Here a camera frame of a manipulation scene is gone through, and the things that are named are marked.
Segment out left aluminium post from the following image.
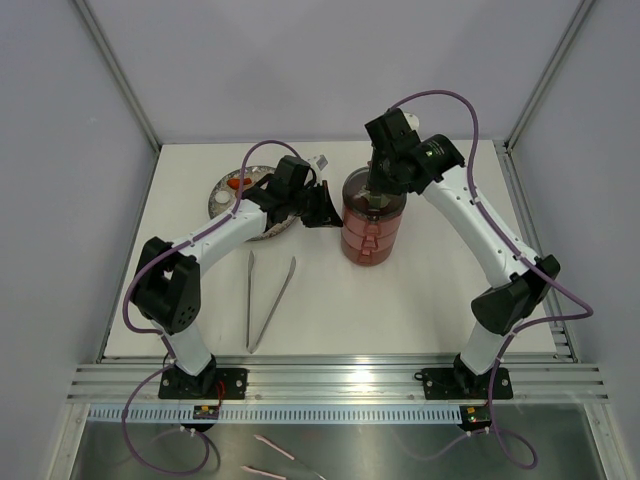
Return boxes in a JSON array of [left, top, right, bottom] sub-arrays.
[[70, 0, 162, 156]]

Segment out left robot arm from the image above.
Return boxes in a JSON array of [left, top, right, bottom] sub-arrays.
[[123, 175, 342, 398]]

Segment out pink stick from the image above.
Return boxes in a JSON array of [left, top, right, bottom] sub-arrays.
[[253, 434, 296, 461], [240, 465, 287, 480]]

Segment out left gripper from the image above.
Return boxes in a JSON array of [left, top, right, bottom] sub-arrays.
[[288, 180, 343, 229]]

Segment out white slotted cable duct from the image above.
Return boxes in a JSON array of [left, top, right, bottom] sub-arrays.
[[88, 403, 462, 425]]

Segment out small white rice bowl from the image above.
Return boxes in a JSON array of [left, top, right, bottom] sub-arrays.
[[214, 191, 231, 205]]

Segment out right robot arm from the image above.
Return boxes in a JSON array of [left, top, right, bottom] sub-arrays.
[[368, 128, 560, 396]]

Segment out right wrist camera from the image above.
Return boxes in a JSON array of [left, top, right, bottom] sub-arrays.
[[365, 108, 420, 151]]

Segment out metal tongs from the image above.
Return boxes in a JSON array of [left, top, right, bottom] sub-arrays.
[[246, 249, 298, 355]]

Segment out aluminium post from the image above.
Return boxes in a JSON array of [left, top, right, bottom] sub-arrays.
[[504, 0, 599, 155], [70, 0, 162, 156]]

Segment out pink lunch container with handle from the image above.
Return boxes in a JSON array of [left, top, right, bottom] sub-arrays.
[[343, 207, 402, 237]]

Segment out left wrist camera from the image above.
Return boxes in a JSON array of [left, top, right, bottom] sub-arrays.
[[271, 155, 328, 193]]

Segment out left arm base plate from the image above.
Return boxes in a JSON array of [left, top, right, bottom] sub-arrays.
[[158, 368, 248, 400]]

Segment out aluminium front rail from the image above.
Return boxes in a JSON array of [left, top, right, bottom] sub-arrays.
[[66, 355, 609, 404]]

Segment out grey glass pot lid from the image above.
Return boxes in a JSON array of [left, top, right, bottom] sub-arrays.
[[342, 167, 407, 218]]

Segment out speckled ceramic plate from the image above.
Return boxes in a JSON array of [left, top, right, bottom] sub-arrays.
[[208, 165, 298, 242]]

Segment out pink stick lower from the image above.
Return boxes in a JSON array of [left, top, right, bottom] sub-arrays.
[[240, 465, 287, 480]]

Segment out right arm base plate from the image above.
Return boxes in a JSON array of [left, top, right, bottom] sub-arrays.
[[413, 367, 514, 400]]

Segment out dark red lunch container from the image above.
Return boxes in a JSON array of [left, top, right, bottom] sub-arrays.
[[341, 242, 393, 267]]

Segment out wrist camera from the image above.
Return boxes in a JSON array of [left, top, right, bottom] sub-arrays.
[[365, 108, 420, 151], [271, 155, 328, 193]]

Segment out orange fried chicken piece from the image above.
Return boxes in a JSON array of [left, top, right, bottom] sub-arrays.
[[227, 177, 252, 190]]

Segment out pink stick upper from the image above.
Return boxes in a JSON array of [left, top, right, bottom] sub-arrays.
[[253, 434, 296, 461]]

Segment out right aluminium post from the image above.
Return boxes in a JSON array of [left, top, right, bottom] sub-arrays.
[[504, 0, 599, 155]]

